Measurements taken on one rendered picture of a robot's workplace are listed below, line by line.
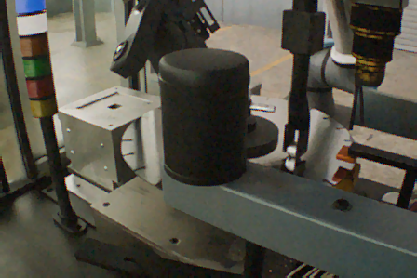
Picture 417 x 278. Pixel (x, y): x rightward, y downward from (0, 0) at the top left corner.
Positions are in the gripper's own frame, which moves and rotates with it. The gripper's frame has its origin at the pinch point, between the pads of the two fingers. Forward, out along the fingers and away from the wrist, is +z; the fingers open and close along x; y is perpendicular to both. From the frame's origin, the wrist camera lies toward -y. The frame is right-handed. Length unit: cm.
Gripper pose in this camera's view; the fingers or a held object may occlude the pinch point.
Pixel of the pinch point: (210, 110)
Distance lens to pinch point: 51.0
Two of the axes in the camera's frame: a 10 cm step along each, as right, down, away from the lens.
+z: 5.2, 8.1, 2.7
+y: 4.8, -5.3, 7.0
